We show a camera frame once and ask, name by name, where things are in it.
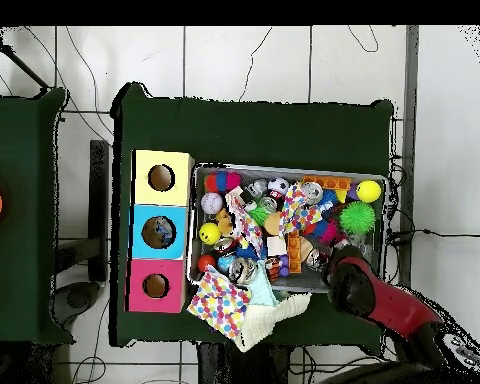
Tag large green spiky ball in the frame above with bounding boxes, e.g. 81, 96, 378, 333
339, 200, 377, 235

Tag crushed silver can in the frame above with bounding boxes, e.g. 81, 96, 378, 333
300, 182, 326, 206

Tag yellow smiley ball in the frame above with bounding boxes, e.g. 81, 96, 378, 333
198, 221, 223, 246

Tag black floor cable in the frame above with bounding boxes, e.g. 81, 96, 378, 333
386, 226, 480, 247

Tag wooden box with three holes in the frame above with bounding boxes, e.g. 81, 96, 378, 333
127, 149, 196, 315

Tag white baseball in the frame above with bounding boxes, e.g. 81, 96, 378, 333
200, 191, 225, 215

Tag small polka dot cloth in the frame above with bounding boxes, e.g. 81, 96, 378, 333
278, 185, 323, 237

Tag black and white soccer ball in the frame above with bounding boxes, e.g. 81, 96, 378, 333
267, 177, 291, 198

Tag cream muslin cloth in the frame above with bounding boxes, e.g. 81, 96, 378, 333
234, 291, 313, 353

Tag mint green cloth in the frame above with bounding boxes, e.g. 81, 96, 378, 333
247, 267, 280, 309

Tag green covered side table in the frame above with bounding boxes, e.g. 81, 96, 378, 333
0, 87, 69, 345

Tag large polka dot cloth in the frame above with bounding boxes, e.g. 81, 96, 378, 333
187, 267, 253, 341

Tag shallow clear bin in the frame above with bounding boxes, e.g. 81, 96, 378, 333
186, 162, 389, 297

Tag crushed red black can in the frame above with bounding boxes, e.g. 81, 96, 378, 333
305, 246, 331, 272

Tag grey floor stand base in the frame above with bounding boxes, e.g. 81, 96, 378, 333
51, 238, 105, 325

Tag rainbow spiky toy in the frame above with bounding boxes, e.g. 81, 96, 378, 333
205, 171, 244, 194

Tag black flat panel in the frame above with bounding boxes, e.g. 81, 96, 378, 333
88, 139, 112, 283

